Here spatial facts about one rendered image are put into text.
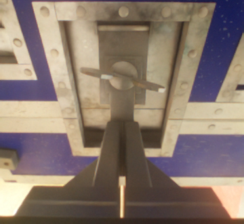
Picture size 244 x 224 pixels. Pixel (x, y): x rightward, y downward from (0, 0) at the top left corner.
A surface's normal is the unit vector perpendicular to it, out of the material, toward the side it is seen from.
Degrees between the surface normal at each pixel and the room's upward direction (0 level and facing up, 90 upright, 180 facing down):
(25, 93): 90
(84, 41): 90
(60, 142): 90
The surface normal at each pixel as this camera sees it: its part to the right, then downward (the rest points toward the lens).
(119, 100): 0.00, 0.27
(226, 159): -0.01, 0.60
